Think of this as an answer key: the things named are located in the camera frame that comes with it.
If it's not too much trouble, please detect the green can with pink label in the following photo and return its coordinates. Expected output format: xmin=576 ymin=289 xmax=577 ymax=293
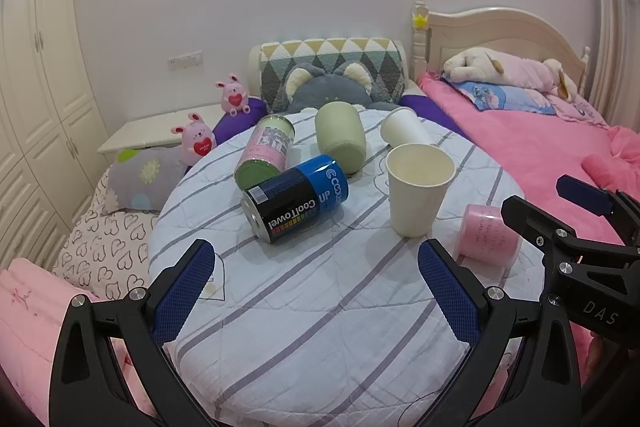
xmin=234 ymin=114 xmax=295 ymax=188

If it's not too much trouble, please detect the heart patterned pillow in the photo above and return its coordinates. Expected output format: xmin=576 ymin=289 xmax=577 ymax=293
xmin=51 ymin=167 xmax=160 ymax=303

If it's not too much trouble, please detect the blue cartoon pillow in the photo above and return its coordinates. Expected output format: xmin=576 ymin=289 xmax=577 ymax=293
xmin=452 ymin=80 xmax=557 ymax=116

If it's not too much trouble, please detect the pink cup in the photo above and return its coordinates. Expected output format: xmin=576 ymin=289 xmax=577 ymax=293
xmin=454 ymin=203 xmax=523 ymax=266

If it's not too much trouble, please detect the light pink quilt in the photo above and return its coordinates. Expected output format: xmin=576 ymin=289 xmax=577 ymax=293
xmin=0 ymin=258 xmax=156 ymax=418

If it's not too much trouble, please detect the pink bunny toy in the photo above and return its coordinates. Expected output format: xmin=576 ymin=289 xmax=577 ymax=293
xmin=215 ymin=74 xmax=252 ymax=116
xmin=171 ymin=112 xmax=218 ymax=166

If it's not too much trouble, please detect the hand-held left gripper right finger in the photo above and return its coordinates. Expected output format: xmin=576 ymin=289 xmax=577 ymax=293
xmin=417 ymin=238 xmax=583 ymax=427

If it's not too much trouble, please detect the cream wardrobe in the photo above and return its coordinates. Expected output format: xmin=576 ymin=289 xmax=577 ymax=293
xmin=0 ymin=0 xmax=111 ymax=273

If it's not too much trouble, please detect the tall white paper cup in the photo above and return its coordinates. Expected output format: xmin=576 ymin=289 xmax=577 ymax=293
xmin=386 ymin=143 xmax=456 ymax=238

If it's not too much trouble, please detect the grey cat plush pillow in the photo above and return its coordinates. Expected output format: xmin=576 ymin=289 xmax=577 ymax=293
xmin=282 ymin=62 xmax=396 ymax=115

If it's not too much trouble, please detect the light green cup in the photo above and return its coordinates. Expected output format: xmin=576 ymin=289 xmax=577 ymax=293
xmin=314 ymin=102 xmax=367 ymax=175

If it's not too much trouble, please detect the triangle pattern cushion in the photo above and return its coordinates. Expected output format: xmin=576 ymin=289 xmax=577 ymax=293
xmin=258 ymin=38 xmax=406 ymax=114

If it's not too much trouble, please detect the short white paper cup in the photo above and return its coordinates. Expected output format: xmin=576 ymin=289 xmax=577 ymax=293
xmin=380 ymin=107 xmax=435 ymax=150

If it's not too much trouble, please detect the grey flower pillow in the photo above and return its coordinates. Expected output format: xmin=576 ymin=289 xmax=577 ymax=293
xmin=105 ymin=145 xmax=197 ymax=212

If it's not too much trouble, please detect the cream bed headboard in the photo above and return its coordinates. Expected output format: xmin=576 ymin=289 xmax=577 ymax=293
xmin=411 ymin=0 xmax=592 ymax=95

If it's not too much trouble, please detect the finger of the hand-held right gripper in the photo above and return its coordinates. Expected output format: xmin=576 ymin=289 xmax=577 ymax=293
xmin=556 ymin=174 xmax=640 ymax=228
xmin=501 ymin=195 xmax=583 ymax=260

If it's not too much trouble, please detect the white wall socket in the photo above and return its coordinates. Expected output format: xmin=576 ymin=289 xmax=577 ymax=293
xmin=167 ymin=51 xmax=204 ymax=71

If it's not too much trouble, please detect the pink bed blanket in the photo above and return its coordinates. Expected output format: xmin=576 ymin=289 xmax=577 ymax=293
xmin=417 ymin=73 xmax=640 ymax=358

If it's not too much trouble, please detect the white nightstand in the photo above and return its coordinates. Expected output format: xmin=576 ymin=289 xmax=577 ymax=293
xmin=97 ymin=104 xmax=227 ymax=154

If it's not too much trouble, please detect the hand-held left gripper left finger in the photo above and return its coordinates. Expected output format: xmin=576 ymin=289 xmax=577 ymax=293
xmin=48 ymin=238 xmax=217 ymax=427

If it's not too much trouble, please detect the blue and black can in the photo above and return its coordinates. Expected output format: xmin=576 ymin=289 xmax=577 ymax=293
xmin=241 ymin=154 xmax=350 ymax=245

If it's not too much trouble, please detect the white and pink plush toy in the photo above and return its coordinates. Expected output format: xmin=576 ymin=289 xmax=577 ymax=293
xmin=443 ymin=47 xmax=578 ymax=102

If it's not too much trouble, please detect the purple pillow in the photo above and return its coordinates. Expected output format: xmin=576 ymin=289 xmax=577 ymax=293
xmin=211 ymin=97 xmax=268 ymax=146

